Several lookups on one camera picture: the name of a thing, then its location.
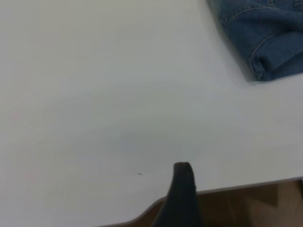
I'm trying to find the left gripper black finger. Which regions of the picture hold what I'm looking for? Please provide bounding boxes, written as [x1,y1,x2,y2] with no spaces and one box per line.
[152,162,204,227]

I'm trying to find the blue denim kids jeans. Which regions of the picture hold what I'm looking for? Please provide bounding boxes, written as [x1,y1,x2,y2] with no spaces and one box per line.
[206,0,303,83]

